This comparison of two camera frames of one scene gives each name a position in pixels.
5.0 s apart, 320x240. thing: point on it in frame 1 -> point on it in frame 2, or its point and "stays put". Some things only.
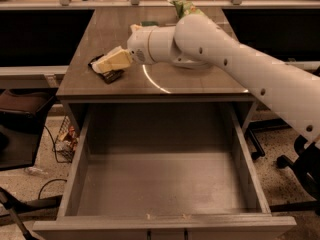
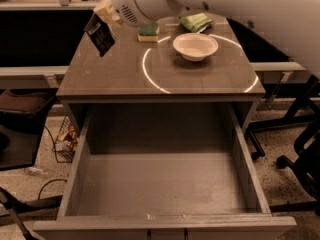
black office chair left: x=22 y=118 stays put
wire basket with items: x=66 y=143 stays put
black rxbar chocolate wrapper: x=109 y=76 -> x=99 y=34
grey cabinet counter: x=149 y=82 stays put
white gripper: x=138 y=48 -> x=122 y=1
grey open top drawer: x=163 y=172 stays put
